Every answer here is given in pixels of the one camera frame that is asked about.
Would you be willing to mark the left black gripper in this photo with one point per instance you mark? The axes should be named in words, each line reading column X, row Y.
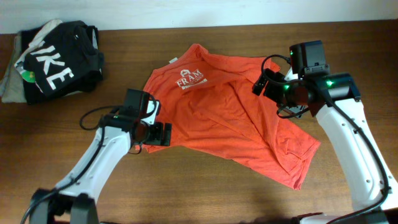
column 157, row 136

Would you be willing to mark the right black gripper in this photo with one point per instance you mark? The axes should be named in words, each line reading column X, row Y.
column 271, row 91

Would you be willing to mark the red orange t-shirt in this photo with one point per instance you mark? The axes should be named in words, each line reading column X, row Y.
column 208, row 100

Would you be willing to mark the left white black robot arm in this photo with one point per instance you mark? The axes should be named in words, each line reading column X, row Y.
column 132, row 124

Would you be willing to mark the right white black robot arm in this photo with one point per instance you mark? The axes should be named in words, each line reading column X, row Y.
column 335, row 101

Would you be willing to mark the black folded shirt white letters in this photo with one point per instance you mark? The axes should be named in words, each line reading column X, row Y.
column 67, row 60

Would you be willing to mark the black folded garment underneath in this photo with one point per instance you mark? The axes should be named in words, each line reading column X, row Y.
column 32, row 93

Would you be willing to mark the white green printed folded garment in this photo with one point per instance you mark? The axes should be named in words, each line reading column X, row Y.
column 26, row 73

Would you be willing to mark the grey beige folded garment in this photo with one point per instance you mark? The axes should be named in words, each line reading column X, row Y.
column 12, row 90

